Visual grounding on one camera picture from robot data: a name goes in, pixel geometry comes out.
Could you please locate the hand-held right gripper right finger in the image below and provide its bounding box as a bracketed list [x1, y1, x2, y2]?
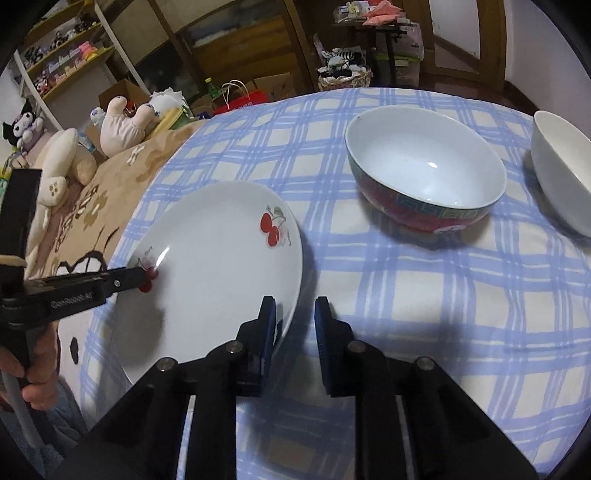
[314, 296, 539, 480]

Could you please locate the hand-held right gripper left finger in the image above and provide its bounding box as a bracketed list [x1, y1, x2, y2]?
[51, 295, 280, 480]

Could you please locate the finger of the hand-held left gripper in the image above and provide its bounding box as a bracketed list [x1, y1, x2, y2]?
[104, 265, 161, 295]

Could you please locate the medium white cherry plate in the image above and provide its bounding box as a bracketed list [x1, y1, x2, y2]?
[117, 181, 304, 370]

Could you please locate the large white bowl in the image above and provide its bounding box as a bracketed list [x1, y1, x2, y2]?
[531, 111, 591, 238]

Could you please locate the person's left hand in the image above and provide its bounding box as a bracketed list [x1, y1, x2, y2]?
[0, 318, 64, 410]

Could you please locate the brown cartoon print blanket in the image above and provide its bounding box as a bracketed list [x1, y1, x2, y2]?
[25, 117, 208, 370]

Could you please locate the blue checkered cloth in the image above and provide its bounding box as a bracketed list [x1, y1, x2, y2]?
[78, 85, 591, 476]

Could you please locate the cream plush toy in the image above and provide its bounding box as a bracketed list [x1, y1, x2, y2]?
[9, 128, 99, 232]

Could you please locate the pink and white plush toy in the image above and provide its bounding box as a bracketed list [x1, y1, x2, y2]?
[99, 95, 162, 158]

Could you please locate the blue fleece clothing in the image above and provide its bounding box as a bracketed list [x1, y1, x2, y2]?
[0, 383, 89, 480]

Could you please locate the yellow green plush toy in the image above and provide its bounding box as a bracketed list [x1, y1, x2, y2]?
[158, 105, 191, 136]

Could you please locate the black and purple plush toy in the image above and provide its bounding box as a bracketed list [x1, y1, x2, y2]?
[2, 102, 48, 154]

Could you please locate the white fluffy plush toy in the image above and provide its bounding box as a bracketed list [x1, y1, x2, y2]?
[150, 88, 188, 114]

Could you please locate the open cardboard box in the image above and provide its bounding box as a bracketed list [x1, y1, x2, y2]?
[98, 78, 153, 121]

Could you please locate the red bowl plain white inside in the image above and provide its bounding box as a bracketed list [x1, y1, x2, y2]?
[345, 105, 508, 235]

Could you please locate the red paper shopping bag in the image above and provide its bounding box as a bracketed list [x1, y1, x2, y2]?
[213, 80, 269, 114]

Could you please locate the wooden display shelf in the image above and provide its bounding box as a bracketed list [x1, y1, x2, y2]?
[14, 0, 139, 130]

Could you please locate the brown cardboard box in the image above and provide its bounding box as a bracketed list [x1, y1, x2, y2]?
[252, 71, 297, 101]

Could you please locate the wooden wardrobe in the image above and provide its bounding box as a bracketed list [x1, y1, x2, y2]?
[92, 0, 319, 112]

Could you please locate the plastic storage box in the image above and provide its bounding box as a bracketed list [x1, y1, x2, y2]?
[374, 53, 422, 87]

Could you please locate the small side table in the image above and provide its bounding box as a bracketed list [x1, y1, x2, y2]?
[331, 14, 413, 87]

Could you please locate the white bag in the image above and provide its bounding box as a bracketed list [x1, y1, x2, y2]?
[397, 23, 426, 61]

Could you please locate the pink packet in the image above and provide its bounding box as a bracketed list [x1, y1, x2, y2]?
[361, 0, 403, 27]

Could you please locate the wooden door with mirror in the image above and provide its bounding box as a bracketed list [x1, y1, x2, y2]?
[416, 0, 509, 83]

